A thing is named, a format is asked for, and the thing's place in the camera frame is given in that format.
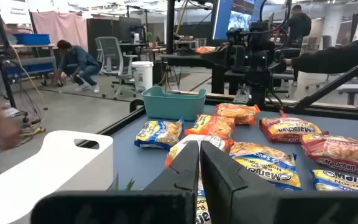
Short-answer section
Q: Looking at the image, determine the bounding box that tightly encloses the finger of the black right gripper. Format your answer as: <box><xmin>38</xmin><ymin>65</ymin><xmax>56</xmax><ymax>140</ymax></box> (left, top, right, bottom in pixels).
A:
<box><xmin>201</xmin><ymin>46</ymin><xmax>229</xmax><ymax>63</ymax></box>
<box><xmin>206</xmin><ymin>57</ymin><xmax>229</xmax><ymax>68</ymax></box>

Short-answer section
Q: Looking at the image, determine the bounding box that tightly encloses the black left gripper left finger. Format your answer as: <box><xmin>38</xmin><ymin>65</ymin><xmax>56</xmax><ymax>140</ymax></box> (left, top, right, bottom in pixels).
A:
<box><xmin>30</xmin><ymin>139</ymin><xmax>200</xmax><ymax>224</ymax></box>

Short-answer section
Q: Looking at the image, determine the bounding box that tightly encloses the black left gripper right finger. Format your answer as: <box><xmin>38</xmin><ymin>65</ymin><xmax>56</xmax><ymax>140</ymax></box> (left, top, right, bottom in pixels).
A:
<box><xmin>200</xmin><ymin>140</ymin><xmax>358</xmax><ymax>224</ymax></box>

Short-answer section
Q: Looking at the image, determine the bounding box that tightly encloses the blue Maruchan ramen pack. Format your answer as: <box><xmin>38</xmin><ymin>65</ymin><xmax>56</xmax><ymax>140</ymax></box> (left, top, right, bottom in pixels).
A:
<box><xmin>134</xmin><ymin>118</ymin><xmax>185</xmax><ymax>151</ymax></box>
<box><xmin>229</xmin><ymin>141</ymin><xmax>302</xmax><ymax>192</ymax></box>
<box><xmin>310</xmin><ymin>169</ymin><xmax>358</xmax><ymax>192</ymax></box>
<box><xmin>195</xmin><ymin>169</ymin><xmax>213</xmax><ymax>224</ymax></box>

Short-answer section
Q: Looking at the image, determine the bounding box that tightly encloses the orange Maruchan ramen pack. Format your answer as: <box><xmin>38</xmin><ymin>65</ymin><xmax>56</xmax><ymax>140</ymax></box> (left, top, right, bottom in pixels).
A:
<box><xmin>184</xmin><ymin>114</ymin><xmax>236</xmax><ymax>141</ymax></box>
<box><xmin>213</xmin><ymin>103</ymin><xmax>261</xmax><ymax>126</ymax></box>
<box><xmin>165</xmin><ymin>134</ymin><xmax>235</xmax><ymax>167</ymax></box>

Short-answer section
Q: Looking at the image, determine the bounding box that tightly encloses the red Maruchan ramen pack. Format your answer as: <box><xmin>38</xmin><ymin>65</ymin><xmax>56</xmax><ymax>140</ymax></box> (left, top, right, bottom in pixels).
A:
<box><xmin>301</xmin><ymin>133</ymin><xmax>358</xmax><ymax>177</ymax></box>
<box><xmin>259</xmin><ymin>116</ymin><xmax>329</xmax><ymax>144</ymax></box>

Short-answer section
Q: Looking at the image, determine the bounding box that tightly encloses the orange packet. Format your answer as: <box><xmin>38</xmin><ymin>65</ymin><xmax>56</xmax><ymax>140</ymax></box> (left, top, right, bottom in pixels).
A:
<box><xmin>195</xmin><ymin>45</ymin><xmax>216</xmax><ymax>54</ymax></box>

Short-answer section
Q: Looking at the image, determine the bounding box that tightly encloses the black work table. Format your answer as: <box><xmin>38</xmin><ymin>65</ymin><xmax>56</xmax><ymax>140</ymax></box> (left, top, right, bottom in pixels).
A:
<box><xmin>160</xmin><ymin>52</ymin><xmax>226</xmax><ymax>94</ymax></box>

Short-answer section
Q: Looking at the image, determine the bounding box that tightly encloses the large blue display screen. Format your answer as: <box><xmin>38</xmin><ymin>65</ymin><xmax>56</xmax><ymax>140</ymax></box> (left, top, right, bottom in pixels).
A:
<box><xmin>212</xmin><ymin>0</ymin><xmax>265</xmax><ymax>40</ymax></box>

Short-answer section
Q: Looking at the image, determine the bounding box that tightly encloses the small green succulent plant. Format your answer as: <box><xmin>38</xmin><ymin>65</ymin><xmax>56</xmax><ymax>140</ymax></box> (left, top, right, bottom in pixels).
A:
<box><xmin>113</xmin><ymin>174</ymin><xmax>135</xmax><ymax>191</ymax></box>

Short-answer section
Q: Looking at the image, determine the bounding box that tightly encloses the black vertical pole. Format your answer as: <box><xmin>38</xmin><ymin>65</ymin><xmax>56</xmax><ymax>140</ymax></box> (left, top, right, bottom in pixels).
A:
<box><xmin>166</xmin><ymin>0</ymin><xmax>175</xmax><ymax>55</ymax></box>

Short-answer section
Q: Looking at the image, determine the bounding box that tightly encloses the teal plastic bin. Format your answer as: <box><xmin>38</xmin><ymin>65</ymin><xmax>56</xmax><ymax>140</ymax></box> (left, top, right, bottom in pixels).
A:
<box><xmin>141</xmin><ymin>86</ymin><xmax>208</xmax><ymax>121</ymax></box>

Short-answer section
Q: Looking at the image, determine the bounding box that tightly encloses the white bucket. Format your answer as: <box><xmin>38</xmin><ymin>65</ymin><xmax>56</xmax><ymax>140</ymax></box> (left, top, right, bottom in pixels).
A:
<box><xmin>131</xmin><ymin>60</ymin><xmax>154</xmax><ymax>93</ymax></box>

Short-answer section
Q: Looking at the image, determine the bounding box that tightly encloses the grey office chair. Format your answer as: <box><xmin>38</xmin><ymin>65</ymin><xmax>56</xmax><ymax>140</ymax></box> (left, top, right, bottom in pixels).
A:
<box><xmin>94</xmin><ymin>36</ymin><xmax>139</xmax><ymax>100</ymax></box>

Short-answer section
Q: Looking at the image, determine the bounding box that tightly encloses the black cabinet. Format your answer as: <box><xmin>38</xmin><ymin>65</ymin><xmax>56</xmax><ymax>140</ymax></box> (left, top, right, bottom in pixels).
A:
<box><xmin>86</xmin><ymin>17</ymin><xmax>145</xmax><ymax>60</ymax></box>

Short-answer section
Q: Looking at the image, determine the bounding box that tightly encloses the white bench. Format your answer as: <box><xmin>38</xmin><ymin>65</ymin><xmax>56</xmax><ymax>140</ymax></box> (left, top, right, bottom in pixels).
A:
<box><xmin>336</xmin><ymin>83</ymin><xmax>358</xmax><ymax>106</ymax></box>

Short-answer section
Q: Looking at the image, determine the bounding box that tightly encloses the pink cloth curtain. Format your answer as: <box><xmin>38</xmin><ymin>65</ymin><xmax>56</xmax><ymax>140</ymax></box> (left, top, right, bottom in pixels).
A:
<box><xmin>31</xmin><ymin>11</ymin><xmax>89</xmax><ymax>52</ymax></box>

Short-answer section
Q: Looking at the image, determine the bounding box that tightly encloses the person's hand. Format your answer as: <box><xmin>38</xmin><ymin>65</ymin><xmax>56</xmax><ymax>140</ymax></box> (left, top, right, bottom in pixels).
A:
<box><xmin>0</xmin><ymin>116</ymin><xmax>22</xmax><ymax>152</ymax></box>

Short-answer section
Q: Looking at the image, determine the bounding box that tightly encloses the grey shelf table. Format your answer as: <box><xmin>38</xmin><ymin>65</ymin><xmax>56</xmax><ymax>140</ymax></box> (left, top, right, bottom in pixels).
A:
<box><xmin>0</xmin><ymin>43</ymin><xmax>58</xmax><ymax>80</ymax></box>

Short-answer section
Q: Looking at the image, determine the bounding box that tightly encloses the blue storage bin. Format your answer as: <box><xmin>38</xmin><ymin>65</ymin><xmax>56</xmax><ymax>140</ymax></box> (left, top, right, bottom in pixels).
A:
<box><xmin>13</xmin><ymin>33</ymin><xmax>51</xmax><ymax>46</ymax></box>

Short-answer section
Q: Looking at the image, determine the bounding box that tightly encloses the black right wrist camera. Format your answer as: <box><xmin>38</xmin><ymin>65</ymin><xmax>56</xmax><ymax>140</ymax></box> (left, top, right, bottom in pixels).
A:
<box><xmin>226</xmin><ymin>27</ymin><xmax>245</xmax><ymax>44</ymax></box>

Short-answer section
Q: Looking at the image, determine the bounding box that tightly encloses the black table frame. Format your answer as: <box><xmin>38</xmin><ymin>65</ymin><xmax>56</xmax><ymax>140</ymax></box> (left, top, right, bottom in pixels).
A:
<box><xmin>75</xmin><ymin>49</ymin><xmax>358</xmax><ymax>149</ymax></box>

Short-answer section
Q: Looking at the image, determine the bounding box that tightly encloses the black floor cable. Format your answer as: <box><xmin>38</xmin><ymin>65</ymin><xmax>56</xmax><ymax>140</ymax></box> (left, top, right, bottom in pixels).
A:
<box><xmin>7</xmin><ymin>62</ymin><xmax>48</xmax><ymax>131</ymax></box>

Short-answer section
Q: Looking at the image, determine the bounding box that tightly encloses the yellow floor cable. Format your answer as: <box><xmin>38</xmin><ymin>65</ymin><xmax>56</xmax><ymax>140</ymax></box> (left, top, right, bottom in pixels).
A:
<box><xmin>11</xmin><ymin>46</ymin><xmax>48</xmax><ymax>138</ymax></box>

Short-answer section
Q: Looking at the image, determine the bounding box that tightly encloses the white wall sign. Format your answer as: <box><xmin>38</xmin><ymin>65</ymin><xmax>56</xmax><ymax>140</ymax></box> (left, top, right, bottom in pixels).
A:
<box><xmin>0</xmin><ymin>0</ymin><xmax>32</xmax><ymax>25</ymax></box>

